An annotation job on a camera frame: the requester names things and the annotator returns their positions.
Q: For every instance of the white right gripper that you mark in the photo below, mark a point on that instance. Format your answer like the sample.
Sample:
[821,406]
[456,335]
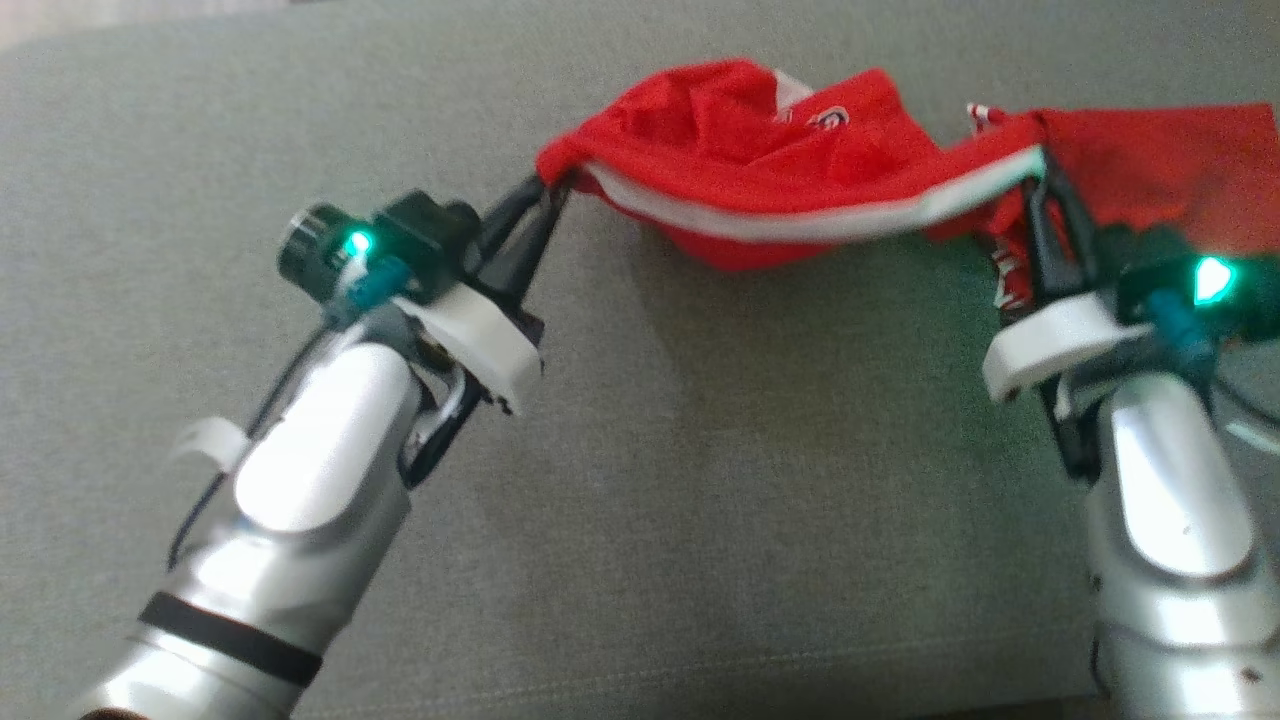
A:
[1050,340]

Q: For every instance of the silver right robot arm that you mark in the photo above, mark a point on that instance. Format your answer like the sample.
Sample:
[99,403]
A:
[1170,520]

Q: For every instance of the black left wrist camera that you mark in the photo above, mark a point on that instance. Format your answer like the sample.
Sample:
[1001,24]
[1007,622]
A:
[420,240]

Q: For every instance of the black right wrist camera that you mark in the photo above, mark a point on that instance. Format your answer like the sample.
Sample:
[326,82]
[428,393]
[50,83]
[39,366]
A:
[1160,280]

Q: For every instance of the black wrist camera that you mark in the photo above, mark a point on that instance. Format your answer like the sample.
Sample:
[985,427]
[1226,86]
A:
[1160,280]
[420,240]

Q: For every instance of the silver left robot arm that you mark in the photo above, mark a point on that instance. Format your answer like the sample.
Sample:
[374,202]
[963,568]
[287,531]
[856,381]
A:
[300,480]

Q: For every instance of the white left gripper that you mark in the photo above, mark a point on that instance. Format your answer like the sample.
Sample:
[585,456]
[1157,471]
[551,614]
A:
[480,340]

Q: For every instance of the red and white jersey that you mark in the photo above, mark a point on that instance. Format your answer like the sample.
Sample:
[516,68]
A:
[760,150]

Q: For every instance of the large grey sofa ottoman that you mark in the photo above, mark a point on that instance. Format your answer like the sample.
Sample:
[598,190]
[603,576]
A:
[700,500]

